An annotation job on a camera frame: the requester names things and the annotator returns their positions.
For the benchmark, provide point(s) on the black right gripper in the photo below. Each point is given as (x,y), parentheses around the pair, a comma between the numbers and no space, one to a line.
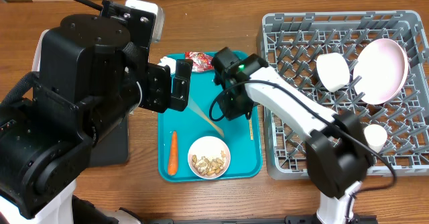
(228,108)

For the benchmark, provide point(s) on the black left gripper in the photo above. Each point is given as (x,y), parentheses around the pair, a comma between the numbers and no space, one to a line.
(159,100)

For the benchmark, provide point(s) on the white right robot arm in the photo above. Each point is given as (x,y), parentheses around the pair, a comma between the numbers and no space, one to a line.
(339,150)

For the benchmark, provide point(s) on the pink bowl with food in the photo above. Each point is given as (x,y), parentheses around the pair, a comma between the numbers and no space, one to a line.
(209,157)

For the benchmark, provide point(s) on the white bowl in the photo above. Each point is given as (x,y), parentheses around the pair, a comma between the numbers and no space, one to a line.
(333,71)

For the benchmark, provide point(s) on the clear plastic bin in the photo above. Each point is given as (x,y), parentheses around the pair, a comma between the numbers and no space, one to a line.
(37,55)

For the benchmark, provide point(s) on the orange carrot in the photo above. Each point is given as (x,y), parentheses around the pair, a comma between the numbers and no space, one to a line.
(173,158)

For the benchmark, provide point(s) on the large white plate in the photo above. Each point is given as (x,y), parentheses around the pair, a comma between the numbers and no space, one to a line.
(382,69)

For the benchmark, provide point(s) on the grey dishwasher rack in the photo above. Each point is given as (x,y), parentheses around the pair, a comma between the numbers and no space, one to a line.
(291,42)

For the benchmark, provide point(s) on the wooden chopstick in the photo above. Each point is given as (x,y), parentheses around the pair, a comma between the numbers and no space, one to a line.
(251,130)
(195,108)

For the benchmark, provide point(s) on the pale green cup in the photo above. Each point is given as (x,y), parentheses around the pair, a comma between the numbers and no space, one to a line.
(376,137)

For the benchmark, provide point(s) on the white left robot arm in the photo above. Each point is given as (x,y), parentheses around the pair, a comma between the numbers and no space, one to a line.
(89,74)

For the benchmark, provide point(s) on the red snack wrapper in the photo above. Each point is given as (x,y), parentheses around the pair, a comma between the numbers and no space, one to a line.
(201,61)

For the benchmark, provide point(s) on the crumpled white tissue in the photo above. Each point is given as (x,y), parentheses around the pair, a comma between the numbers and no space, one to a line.
(170,62)

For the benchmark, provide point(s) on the black tray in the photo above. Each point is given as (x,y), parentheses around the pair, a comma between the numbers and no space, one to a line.
(113,149)

